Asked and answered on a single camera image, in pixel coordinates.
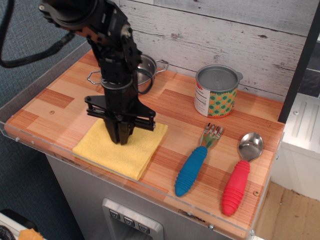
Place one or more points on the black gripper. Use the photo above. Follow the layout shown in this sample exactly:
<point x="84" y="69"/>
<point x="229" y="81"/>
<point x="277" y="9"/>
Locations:
<point x="122" y="105"/>

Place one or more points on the yellow towel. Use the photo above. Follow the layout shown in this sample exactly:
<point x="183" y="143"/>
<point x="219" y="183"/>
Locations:
<point x="129" y="160"/>

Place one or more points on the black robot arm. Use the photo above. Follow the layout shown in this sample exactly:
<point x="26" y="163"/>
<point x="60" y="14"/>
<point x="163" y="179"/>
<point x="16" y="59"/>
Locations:
<point x="110" y="36"/>

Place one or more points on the clear acrylic edge guard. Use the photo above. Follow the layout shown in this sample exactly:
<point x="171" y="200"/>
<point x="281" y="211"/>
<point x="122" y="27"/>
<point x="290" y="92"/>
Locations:
<point x="55" y="131"/>

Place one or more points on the stainless steel pot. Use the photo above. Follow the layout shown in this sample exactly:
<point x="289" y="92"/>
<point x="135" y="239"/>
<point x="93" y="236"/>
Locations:
<point x="124" y="76"/>

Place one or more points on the grey toy kitchen cabinet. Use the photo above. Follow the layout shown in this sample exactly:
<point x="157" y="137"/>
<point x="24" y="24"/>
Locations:
<point x="85" y="187"/>

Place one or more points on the silver dispenser button panel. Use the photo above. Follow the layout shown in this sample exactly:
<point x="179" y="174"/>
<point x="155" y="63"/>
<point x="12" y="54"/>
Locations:
<point x="126" y="224"/>

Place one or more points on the patterned tin can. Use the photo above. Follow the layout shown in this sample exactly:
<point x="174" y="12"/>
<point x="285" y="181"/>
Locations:
<point x="216" y="90"/>

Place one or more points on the orange object bottom left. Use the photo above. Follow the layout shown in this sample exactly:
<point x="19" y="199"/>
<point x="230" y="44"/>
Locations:
<point x="30" y="234"/>

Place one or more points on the white black device bottom left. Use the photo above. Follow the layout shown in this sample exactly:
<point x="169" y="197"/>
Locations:
<point x="15" y="222"/>

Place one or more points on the white appliance at right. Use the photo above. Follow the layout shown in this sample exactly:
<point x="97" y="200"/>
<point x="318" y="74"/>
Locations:
<point x="297" y="162"/>

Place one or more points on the blue handled fork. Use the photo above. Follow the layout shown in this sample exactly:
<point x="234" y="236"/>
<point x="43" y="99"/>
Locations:
<point x="189" y="171"/>

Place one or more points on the red handled spoon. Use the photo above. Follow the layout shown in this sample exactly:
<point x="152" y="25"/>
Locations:
<point x="249" y="148"/>

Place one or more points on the dark vertical post right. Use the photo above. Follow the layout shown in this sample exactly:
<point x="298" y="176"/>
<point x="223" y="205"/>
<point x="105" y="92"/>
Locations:
<point x="301" y="67"/>

